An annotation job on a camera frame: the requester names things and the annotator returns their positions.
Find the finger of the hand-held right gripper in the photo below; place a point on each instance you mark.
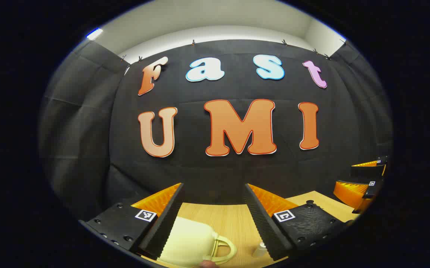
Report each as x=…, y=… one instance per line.
x=367, y=170
x=353, y=191

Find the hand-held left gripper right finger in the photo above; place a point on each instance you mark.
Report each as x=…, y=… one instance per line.
x=261, y=219

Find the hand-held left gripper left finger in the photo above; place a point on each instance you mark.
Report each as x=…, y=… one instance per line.
x=170, y=216

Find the pale yellow suitcase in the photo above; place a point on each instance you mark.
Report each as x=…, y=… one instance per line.
x=189, y=238

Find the white pump bottle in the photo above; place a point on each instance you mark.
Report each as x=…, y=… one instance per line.
x=260, y=250

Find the ceiling light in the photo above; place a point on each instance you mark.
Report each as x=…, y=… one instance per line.
x=94, y=34

